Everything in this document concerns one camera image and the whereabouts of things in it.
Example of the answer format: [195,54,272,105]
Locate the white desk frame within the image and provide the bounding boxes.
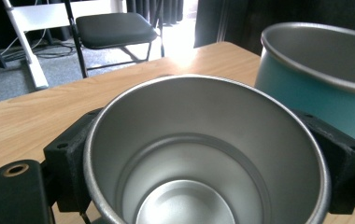
[1,0,127,91]

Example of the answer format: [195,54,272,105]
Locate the light blue steel cup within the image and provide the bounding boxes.
[254,21,355,143]

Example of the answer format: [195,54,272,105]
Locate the dark curtain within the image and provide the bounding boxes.
[193,0,355,57]
[125,0,185,26]

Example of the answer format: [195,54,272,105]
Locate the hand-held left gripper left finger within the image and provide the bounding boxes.
[43,108,103,215]

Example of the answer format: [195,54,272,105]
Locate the black folding chair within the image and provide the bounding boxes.
[64,0,166,79]

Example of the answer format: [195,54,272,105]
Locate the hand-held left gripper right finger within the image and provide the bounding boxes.
[292,108,355,216]

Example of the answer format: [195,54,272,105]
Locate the floor cables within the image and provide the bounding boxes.
[0,27,76,63]

